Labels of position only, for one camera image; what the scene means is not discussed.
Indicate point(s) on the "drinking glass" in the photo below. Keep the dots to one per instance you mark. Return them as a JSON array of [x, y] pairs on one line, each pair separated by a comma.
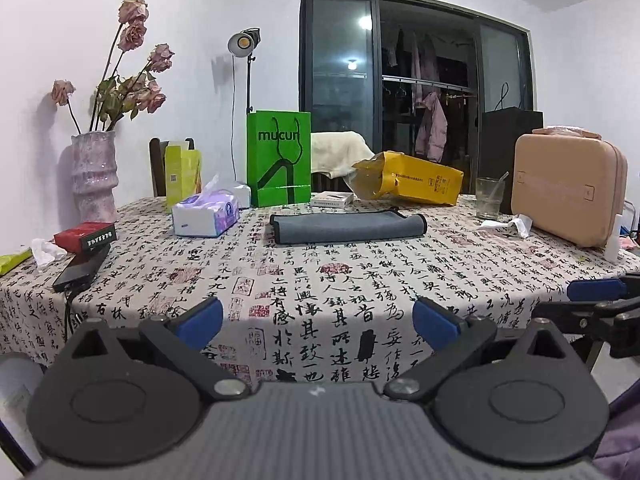
[[487, 200]]

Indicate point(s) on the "yellow paper bag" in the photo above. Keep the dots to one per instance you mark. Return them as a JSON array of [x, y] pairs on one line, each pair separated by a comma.
[[420, 180]]

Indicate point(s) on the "green paper bag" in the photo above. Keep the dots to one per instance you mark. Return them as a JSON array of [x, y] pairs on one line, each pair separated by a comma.
[[280, 160]]

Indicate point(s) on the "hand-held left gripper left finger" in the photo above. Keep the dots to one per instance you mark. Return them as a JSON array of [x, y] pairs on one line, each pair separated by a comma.
[[201, 318]]

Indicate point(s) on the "yellow-green carton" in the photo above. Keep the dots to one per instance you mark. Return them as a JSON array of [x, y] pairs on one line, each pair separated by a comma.
[[182, 172]]

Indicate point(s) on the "purple clothing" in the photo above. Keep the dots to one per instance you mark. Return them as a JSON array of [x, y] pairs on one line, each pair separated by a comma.
[[622, 435]]

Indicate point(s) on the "dark sliding glass door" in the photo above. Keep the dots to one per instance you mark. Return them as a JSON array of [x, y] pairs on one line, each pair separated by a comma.
[[340, 75]]

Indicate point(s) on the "cream cloth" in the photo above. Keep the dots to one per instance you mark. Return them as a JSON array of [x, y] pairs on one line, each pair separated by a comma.
[[337, 152]]

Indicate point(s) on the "calligraphy print tablecloth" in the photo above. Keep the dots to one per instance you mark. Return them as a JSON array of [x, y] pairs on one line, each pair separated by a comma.
[[325, 272]]

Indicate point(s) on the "studio floor lamp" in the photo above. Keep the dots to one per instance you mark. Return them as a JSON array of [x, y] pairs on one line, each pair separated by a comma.
[[244, 42]]

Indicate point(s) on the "dried pink roses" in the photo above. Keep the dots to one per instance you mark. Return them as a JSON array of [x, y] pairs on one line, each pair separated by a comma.
[[131, 85]]

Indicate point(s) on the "small white black box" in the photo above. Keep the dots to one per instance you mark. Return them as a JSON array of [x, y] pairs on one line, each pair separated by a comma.
[[330, 201]]

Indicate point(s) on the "purple white tissue pack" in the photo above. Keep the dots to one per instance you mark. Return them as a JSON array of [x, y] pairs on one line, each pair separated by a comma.
[[202, 215]]

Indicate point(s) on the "small white bottle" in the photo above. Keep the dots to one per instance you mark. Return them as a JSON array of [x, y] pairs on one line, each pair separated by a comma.
[[613, 242]]

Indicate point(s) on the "crumpled white tissue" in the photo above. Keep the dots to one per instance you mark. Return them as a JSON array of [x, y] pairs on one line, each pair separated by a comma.
[[517, 224], [46, 252]]

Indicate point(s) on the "black speaker box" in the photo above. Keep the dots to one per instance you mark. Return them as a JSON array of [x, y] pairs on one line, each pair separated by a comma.
[[507, 135]]

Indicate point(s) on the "hanging pink jacket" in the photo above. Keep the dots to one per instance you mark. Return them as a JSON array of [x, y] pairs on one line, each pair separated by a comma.
[[432, 127]]

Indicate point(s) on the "pink ceramic vase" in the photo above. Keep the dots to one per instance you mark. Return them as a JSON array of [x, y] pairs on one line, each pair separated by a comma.
[[94, 175]]

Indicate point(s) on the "pink hard case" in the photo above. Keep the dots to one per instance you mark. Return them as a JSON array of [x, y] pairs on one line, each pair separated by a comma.
[[565, 190]]

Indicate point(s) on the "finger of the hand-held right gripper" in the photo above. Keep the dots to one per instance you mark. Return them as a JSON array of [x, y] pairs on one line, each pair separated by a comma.
[[595, 288], [575, 316]]

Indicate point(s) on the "glass straw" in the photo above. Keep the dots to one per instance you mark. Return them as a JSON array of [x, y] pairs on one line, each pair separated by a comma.
[[500, 182]]

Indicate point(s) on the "red box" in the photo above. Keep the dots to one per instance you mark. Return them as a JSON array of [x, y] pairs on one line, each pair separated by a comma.
[[82, 237]]

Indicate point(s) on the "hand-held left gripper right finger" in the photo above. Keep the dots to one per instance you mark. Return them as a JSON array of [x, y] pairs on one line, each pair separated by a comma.
[[434, 324]]

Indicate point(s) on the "grey towel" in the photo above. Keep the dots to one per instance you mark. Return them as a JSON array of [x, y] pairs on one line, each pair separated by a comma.
[[345, 227]]

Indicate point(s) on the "white tissue box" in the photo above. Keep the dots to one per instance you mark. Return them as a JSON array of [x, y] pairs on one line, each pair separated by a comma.
[[243, 195]]

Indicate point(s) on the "green packet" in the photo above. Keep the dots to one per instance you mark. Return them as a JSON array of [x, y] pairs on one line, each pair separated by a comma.
[[12, 262]]

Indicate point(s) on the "black phone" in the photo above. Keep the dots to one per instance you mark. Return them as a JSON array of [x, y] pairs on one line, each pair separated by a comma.
[[80, 272]]

